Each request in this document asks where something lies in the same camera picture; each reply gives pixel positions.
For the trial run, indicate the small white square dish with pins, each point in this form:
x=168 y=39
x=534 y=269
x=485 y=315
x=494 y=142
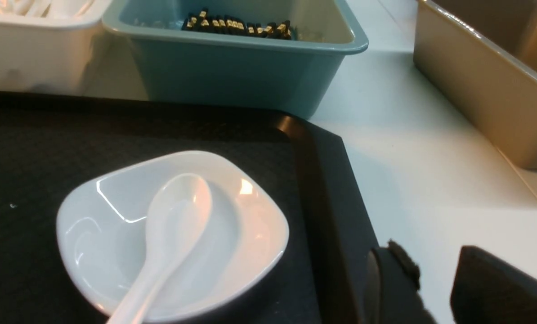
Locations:
x=100 y=228

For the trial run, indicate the teal plastic chopstick bin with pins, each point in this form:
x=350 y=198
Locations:
x=194 y=67

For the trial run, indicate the tan plastic bin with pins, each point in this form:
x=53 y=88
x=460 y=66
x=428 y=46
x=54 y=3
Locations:
x=482 y=55

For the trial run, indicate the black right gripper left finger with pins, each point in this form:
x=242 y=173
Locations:
x=392 y=285

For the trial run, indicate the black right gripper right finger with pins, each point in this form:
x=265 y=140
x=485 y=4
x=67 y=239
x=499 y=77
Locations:
x=488 y=290

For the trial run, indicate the bundle of black chopsticks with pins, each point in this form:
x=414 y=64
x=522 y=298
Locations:
x=206 y=22

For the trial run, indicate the white plastic spoon bin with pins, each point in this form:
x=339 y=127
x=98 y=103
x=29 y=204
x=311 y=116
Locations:
x=51 y=46

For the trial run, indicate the white ceramic soup spoon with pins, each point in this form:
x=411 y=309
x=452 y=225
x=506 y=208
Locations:
x=176 y=219

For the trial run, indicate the black plastic serving tray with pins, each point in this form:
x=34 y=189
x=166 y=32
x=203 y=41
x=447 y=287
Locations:
x=51 y=144

